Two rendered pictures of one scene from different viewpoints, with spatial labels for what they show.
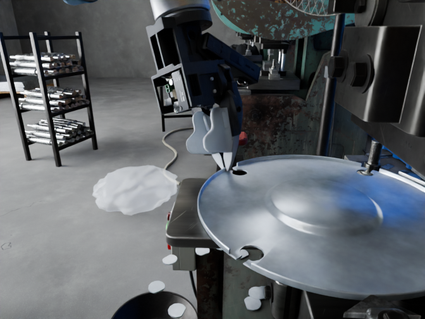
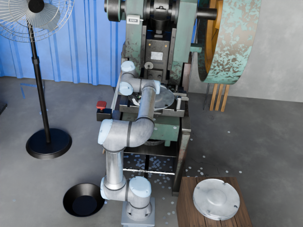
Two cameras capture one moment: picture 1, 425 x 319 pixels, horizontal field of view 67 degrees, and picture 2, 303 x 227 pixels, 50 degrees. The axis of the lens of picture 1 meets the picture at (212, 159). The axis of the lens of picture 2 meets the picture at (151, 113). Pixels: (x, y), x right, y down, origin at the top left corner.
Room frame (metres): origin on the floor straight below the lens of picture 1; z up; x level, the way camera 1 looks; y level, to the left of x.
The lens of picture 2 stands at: (0.42, 1.67, 2.03)
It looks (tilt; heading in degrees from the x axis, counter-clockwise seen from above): 38 degrees down; 267
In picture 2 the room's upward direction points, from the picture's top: 5 degrees clockwise
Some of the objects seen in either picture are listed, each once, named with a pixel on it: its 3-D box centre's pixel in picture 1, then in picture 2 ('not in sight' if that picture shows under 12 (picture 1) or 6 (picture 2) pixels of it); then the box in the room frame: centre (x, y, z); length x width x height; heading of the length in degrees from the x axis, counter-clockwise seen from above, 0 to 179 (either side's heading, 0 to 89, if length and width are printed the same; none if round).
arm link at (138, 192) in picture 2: not in sight; (138, 190); (0.39, 0.54, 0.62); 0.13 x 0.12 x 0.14; 176
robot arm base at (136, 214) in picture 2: not in sight; (139, 204); (0.39, 0.54, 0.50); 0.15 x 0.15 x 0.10
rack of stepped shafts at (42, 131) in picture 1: (52, 97); not in sight; (2.50, 1.25, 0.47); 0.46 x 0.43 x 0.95; 67
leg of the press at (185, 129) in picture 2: not in sight; (185, 114); (0.05, -0.38, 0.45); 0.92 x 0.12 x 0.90; 87
